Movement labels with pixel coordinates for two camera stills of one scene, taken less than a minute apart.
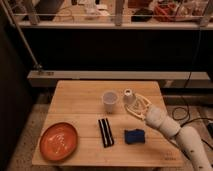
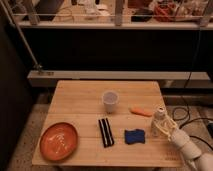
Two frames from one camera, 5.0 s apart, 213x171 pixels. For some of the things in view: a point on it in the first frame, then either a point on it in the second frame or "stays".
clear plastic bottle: (129, 98) -> (161, 125)
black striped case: (107, 136) stays
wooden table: (108, 134) stays
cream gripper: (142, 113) -> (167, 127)
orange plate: (58, 142) stays
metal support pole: (35, 64) stays
